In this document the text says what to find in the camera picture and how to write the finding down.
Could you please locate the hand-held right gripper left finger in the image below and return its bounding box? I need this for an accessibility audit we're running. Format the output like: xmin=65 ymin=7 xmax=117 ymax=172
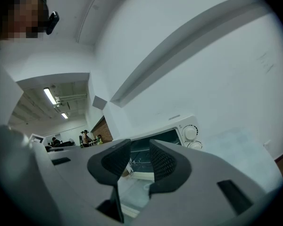
xmin=33 ymin=139 xmax=132 ymax=226

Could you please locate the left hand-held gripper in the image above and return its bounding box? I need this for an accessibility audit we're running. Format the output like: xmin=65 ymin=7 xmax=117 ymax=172
xmin=28 ymin=132 xmax=48 ymax=152

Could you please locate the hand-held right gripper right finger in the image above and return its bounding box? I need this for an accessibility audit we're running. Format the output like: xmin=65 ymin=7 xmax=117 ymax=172
xmin=132 ymin=139 xmax=283 ymax=226

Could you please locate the white toaster oven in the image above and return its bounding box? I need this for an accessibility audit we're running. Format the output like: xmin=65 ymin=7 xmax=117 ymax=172
xmin=129 ymin=113 xmax=203 ymax=181

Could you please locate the person's face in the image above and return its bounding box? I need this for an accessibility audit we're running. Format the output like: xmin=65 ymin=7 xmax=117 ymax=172
xmin=0 ymin=0 xmax=49 ymax=41

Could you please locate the black head camera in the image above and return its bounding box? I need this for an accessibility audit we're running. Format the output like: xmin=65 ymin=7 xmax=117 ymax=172
xmin=45 ymin=11 xmax=60 ymax=36

